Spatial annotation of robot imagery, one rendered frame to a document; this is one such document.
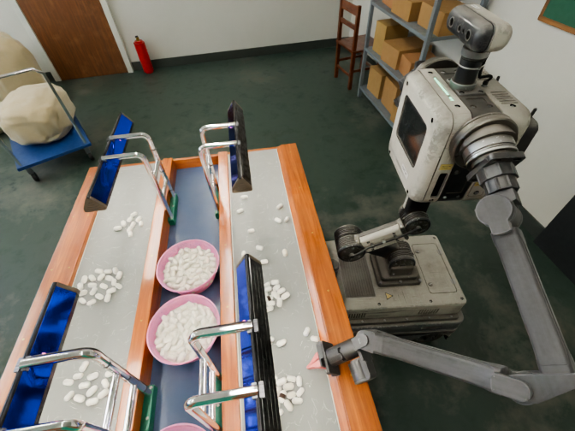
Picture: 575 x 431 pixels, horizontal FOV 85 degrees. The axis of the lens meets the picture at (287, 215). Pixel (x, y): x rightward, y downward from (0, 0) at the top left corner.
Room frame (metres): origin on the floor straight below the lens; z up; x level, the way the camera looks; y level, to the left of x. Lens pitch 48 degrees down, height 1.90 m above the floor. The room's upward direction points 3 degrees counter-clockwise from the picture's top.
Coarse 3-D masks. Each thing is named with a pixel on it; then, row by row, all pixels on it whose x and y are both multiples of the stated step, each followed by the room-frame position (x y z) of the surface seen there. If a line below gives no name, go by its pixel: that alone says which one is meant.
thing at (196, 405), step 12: (228, 324) 0.34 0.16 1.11; (240, 324) 0.34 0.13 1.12; (192, 336) 0.31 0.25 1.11; (204, 336) 0.31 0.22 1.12; (216, 336) 0.31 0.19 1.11; (192, 348) 0.31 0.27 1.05; (204, 360) 0.30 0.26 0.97; (204, 372) 0.27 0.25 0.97; (216, 372) 0.31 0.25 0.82; (204, 384) 0.24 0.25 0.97; (216, 384) 0.30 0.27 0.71; (252, 384) 0.20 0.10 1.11; (204, 396) 0.18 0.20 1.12; (216, 396) 0.17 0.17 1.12; (228, 396) 0.17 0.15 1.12; (240, 396) 0.17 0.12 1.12; (252, 396) 0.17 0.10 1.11; (264, 396) 0.17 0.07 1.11; (192, 408) 0.16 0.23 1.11; (204, 408) 0.18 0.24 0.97; (216, 408) 0.23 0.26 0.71; (204, 420) 0.16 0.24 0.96; (216, 420) 0.20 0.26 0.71
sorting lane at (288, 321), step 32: (256, 160) 1.50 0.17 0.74; (256, 192) 1.22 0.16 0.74; (256, 224) 1.00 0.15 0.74; (288, 224) 0.99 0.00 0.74; (256, 256) 0.81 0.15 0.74; (288, 256) 0.80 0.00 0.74; (288, 288) 0.64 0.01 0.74; (288, 320) 0.51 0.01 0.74; (288, 352) 0.39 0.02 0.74; (320, 384) 0.28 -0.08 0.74; (288, 416) 0.19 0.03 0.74; (320, 416) 0.19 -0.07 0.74
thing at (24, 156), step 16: (48, 80) 2.54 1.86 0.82; (80, 128) 2.83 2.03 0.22; (16, 144) 2.61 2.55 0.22; (48, 144) 2.58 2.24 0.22; (64, 144) 2.57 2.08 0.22; (80, 144) 2.56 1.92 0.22; (16, 160) 2.25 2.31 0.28; (32, 160) 2.34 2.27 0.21; (48, 160) 2.35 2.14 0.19; (32, 176) 2.27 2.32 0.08
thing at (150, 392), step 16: (64, 352) 0.29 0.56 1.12; (80, 352) 0.28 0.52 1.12; (96, 352) 0.29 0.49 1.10; (16, 368) 0.26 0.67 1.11; (112, 368) 0.28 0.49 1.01; (112, 384) 0.25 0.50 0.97; (128, 384) 0.27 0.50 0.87; (144, 384) 0.30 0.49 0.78; (112, 400) 0.21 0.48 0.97; (128, 400) 0.24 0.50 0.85; (144, 400) 0.26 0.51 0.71; (112, 416) 0.17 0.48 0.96; (128, 416) 0.19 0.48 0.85; (144, 416) 0.22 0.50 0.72
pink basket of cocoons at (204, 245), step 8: (192, 240) 0.89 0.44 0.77; (200, 240) 0.89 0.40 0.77; (176, 248) 0.87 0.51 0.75; (184, 248) 0.88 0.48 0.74; (208, 248) 0.86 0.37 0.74; (168, 256) 0.83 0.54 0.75; (216, 256) 0.81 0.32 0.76; (160, 264) 0.78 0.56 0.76; (216, 264) 0.78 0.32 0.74; (160, 272) 0.74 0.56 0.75; (160, 280) 0.69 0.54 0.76; (208, 280) 0.68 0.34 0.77; (168, 288) 0.65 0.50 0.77; (200, 288) 0.67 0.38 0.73
